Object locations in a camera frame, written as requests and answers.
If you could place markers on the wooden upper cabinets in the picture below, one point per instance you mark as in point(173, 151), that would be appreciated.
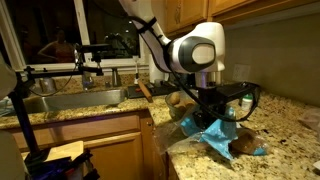
point(240, 6)

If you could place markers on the steel cup by sink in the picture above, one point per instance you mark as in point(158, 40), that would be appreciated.
point(48, 85)

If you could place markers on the white appliance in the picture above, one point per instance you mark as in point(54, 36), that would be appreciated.
point(10, 156)

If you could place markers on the small green-capped bottle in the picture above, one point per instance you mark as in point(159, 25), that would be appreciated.
point(246, 102)

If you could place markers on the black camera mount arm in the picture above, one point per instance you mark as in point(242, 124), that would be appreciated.
point(60, 73)

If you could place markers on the stainless steel sink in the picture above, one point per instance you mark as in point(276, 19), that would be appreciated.
point(76, 100)

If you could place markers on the white plastic bag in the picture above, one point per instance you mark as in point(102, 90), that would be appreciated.
point(310, 120)

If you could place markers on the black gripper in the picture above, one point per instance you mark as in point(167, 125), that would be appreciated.
point(213, 103)

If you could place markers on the black stand pole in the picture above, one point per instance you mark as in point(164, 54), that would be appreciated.
point(23, 123)

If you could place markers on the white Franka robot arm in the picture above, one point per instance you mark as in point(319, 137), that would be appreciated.
point(196, 50)

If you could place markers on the blue clear plastic potato bag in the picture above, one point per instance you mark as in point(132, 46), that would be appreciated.
point(216, 136)

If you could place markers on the white paper towel roll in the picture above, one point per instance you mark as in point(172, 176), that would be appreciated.
point(154, 75)

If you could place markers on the wooden lower cabinet door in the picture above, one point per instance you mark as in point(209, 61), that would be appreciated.
point(116, 158)

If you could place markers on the light wooden board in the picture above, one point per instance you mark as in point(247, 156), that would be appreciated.
point(63, 150)

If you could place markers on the white rounded cover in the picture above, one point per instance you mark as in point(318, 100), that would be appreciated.
point(6, 78)

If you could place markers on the wooden rolling pin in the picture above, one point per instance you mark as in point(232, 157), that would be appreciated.
point(145, 91)

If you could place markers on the black drying mat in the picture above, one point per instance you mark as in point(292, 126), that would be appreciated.
point(160, 89)

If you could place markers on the white framed kitchen window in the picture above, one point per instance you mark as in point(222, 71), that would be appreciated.
point(50, 30)

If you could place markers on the white wall outlet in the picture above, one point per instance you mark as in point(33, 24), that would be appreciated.
point(241, 72)

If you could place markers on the blue black clamp pile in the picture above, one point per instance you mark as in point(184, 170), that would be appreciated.
point(60, 168)

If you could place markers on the clear glass bowl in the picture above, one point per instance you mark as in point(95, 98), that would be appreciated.
point(173, 110)

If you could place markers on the steel faucet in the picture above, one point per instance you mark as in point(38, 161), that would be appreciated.
point(116, 77)

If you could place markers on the black stereo camera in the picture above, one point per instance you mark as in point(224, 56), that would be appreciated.
point(95, 48)

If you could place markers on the wooden upper cabinet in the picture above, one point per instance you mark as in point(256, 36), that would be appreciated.
point(190, 11)

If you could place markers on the wooden drawer front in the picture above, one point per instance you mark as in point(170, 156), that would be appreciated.
point(83, 128)

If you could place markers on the white dish brush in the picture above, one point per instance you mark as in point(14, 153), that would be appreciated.
point(136, 70)

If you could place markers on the soap dispenser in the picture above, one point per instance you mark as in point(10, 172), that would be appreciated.
point(87, 80)

